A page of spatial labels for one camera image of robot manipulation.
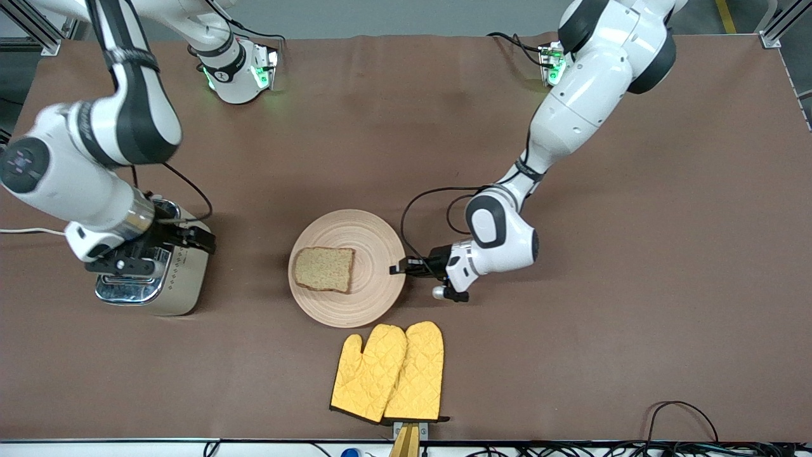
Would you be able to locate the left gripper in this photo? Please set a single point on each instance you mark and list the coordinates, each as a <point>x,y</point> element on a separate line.
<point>436,261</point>

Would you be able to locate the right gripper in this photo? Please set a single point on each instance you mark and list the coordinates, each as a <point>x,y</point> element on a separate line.
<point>172,233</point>

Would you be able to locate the round wooden plate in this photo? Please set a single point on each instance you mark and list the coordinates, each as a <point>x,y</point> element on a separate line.
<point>374,298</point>

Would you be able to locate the slice of bread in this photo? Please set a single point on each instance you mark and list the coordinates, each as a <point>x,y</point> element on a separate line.
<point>323,270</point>

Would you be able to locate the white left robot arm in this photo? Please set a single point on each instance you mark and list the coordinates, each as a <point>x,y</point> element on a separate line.
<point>590,101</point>

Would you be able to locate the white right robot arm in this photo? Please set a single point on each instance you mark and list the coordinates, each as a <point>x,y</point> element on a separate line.
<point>63,184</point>

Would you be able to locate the chrome and cream toaster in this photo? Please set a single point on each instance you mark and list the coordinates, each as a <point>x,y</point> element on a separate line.
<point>187,285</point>

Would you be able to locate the yellow quilted oven mitt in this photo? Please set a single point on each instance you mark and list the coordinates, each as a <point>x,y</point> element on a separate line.
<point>422,374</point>
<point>368,381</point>

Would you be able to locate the brown table cover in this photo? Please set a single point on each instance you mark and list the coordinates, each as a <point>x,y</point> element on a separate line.
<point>406,127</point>

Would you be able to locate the tan wooden stick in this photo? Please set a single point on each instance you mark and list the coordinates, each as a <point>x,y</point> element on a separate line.
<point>405,447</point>

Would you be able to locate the grey metal bracket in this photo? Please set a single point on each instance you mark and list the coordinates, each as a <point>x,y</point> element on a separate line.
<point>424,431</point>

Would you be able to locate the aluminium frame profile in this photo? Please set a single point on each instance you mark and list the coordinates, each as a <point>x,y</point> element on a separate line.
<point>771,39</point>
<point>49,46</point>

